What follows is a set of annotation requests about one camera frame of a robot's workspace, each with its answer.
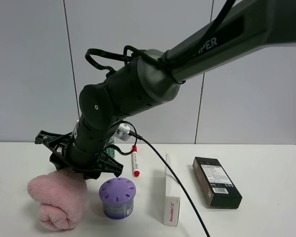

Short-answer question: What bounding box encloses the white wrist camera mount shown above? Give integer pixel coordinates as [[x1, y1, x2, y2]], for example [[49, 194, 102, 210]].
[[114, 123, 131, 141]]

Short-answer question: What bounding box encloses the purple lidded air freshener can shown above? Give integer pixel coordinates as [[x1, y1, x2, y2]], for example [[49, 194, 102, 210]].
[[99, 177, 136, 220]]

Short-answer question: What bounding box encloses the red whiteboard marker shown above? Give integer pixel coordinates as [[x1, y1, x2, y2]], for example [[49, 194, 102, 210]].
[[131, 145, 140, 177]]

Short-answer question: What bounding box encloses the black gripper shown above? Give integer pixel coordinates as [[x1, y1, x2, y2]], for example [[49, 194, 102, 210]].
[[35, 130, 123, 180]]

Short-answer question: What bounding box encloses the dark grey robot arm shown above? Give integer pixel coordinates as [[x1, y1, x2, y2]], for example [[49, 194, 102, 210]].
[[35, 0, 296, 179]]

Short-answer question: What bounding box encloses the long white Snowhite box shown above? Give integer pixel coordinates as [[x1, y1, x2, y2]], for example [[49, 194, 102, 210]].
[[163, 166, 181, 227]]

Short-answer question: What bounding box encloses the clear water bottle green label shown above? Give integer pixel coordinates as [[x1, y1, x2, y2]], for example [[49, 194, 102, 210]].
[[105, 136, 115, 159]]

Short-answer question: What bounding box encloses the black rectangular product box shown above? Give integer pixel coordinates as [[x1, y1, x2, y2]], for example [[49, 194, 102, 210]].
[[192, 157, 242, 209]]

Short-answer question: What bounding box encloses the pink towel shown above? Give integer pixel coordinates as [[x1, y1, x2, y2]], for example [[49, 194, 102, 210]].
[[27, 168, 88, 231]]

